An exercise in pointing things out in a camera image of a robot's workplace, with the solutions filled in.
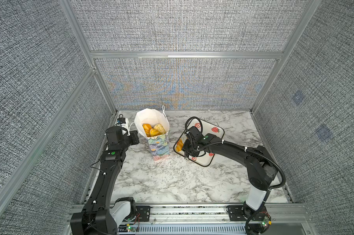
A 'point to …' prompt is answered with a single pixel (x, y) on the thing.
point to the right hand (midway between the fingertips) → (181, 149)
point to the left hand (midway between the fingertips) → (137, 131)
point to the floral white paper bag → (159, 145)
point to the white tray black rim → (205, 159)
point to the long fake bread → (147, 127)
